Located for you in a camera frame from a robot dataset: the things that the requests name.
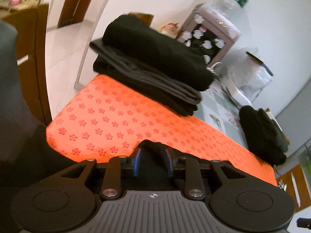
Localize white box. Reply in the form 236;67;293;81
224;83;253;108

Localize orange flower-print mat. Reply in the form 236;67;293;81
46;74;277;187

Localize left stack folded dark clothes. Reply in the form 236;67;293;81
101;15;215;92

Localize checkered floral tablecloth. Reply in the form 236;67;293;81
194;80;253;151

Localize right stack folded black clothes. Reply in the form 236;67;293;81
239;105;287;165

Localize grey garment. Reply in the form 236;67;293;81
89;39;203;105

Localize pink water dispenser with stickers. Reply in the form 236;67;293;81
177;3;241;65

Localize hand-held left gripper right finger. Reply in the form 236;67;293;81
164;148;246;201

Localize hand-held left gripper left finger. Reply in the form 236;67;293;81
59;148;142;199

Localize orange and white snack bag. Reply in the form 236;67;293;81
160;22;180;39

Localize black garment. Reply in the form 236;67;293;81
258;108;289;153
93;56;198;117
0;124;181;233

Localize grey refrigerator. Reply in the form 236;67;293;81
272;76;311;156

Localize white power cable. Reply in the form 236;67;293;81
206;62;223;75

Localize white plastic bag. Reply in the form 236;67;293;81
226;47;271;102

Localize brown wooden door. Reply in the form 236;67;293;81
57;0;101;29

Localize grey cloth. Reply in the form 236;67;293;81
0;21;47;162

